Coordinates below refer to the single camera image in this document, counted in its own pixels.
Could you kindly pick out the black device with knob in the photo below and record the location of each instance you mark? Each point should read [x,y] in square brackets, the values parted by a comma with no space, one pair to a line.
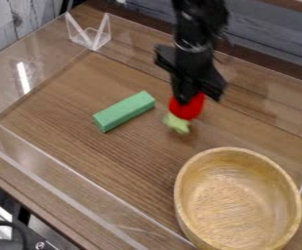
[14,241]

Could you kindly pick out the clear acrylic enclosure wall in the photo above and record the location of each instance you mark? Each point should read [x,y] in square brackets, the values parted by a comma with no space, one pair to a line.
[101,186]

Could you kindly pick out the green foam block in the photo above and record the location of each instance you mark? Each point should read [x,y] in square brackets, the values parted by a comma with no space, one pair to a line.
[121,112]

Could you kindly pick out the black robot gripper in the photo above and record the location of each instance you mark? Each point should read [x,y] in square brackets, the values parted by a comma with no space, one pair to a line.
[194,75]

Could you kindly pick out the wooden bowl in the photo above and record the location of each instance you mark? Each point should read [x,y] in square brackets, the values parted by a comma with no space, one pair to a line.
[237,201]

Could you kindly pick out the red plush strawberry toy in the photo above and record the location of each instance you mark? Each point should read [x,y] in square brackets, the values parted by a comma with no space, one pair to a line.
[181,114]

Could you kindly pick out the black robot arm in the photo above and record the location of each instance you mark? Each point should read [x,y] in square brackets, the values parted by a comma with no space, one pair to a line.
[201,20]

